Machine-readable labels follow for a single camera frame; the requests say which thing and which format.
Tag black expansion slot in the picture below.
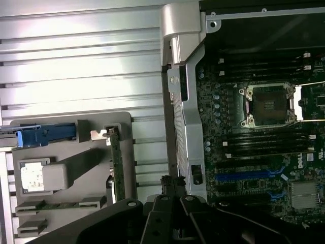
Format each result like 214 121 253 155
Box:
217 196 272 206
215 160 274 170
216 184 271 194

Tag blue expansion slot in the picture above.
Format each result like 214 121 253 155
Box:
215 172 281 180

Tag black RAM slot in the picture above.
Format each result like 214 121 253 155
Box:
223 134 317 141
218 52 312 58
218 58 312 65
218 71 313 78
218 65 313 71
223 146 317 153
224 152 317 159
223 140 317 147

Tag green RAM stick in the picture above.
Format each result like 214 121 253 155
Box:
35 202 82 210

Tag grey parts rack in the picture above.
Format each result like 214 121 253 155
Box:
10 111 138 244

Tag silver chipset heatsink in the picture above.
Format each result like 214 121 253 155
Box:
290 181 321 208

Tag silver CPU chip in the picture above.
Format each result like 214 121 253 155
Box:
20 160 46 193

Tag hard disk with blue caddy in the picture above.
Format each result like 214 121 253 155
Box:
0 123 77 153

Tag open black PC case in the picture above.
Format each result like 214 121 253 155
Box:
162 0 325 229

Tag CPU socket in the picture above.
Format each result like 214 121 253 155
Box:
238 82 298 128

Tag silver socket cover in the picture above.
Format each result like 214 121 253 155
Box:
291 85 325 123

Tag green motherboard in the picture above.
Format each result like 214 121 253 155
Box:
197 45 325 224

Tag grey corner clamp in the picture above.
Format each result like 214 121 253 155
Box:
159 4 206 68

